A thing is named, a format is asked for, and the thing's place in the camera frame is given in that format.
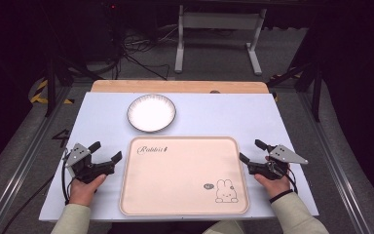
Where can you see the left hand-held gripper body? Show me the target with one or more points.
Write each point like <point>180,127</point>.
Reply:
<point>79,162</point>

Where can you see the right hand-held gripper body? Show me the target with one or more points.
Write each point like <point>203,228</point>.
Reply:
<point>284,155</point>

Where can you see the person's left hand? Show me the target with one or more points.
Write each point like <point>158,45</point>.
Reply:
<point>84,191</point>

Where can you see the person's right hand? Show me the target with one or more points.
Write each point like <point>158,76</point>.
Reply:
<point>275,187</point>

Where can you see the black wristband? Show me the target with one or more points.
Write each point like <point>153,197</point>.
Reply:
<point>280,196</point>

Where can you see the white table cover board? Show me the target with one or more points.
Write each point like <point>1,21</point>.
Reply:
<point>214,113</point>

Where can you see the white plate with dark rim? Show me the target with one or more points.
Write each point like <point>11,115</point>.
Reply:
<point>151,113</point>

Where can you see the pink tray with rabbit print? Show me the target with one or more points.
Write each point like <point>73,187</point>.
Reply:
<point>181,177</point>

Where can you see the black tripod stand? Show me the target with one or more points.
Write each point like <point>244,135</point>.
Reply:
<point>50,87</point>
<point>316,91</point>

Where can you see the yellow black floor tape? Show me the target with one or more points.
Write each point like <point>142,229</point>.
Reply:
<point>40,94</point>

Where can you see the wooden table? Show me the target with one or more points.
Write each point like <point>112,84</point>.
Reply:
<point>175,86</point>

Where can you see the white metal stand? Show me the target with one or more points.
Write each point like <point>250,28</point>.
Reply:
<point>219,21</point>

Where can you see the aluminium floor rail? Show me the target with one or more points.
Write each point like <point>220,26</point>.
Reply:
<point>19,169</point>
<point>334,165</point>

